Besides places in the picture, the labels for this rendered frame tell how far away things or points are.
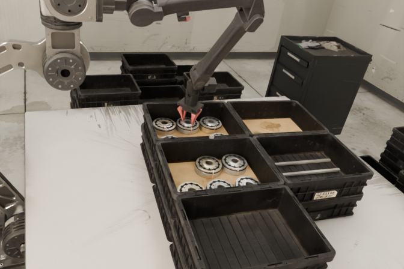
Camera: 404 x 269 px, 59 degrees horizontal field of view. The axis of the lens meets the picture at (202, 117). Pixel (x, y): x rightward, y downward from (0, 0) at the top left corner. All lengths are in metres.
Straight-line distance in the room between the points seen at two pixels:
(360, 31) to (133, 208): 4.41
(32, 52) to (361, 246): 1.41
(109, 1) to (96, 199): 0.75
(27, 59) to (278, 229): 1.06
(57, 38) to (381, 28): 4.31
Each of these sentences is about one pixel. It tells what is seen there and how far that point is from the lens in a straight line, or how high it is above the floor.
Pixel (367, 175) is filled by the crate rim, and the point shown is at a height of 0.93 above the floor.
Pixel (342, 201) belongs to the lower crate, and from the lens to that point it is 1.54.
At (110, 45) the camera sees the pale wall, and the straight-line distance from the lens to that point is 4.44.
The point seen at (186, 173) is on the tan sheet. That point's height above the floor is 0.83.
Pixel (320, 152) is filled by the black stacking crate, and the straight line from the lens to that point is 1.74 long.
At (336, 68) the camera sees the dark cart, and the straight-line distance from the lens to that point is 3.04.
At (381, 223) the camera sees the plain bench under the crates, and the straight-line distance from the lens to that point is 1.72.
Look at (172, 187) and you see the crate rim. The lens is 1.17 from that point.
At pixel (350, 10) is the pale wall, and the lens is 5.48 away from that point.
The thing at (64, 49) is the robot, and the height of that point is 1.21.
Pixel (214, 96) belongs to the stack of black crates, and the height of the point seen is 0.52.
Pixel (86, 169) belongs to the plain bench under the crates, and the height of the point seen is 0.70.
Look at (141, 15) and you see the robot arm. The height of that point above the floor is 1.42.
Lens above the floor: 1.70
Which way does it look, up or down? 30 degrees down
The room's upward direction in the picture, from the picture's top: 10 degrees clockwise
